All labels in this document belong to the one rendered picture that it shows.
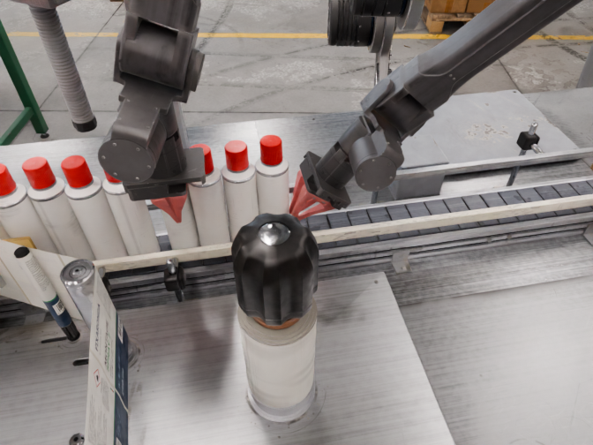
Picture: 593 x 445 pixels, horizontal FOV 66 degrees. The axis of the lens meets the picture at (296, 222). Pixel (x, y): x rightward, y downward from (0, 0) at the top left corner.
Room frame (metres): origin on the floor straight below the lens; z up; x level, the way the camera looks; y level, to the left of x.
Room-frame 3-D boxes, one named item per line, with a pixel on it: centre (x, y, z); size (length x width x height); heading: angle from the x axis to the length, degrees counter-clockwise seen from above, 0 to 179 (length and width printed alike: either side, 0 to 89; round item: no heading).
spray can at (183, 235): (0.54, 0.19, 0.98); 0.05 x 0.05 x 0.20
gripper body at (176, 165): (0.48, 0.17, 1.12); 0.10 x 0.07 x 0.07; 100
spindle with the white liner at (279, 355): (0.28, 0.02, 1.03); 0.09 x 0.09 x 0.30
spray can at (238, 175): (0.55, 0.09, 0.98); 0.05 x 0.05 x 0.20
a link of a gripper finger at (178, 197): (0.48, 0.18, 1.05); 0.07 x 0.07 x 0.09; 10
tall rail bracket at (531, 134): (0.73, -0.46, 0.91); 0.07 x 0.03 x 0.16; 11
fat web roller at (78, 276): (0.33, 0.25, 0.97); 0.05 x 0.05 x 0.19
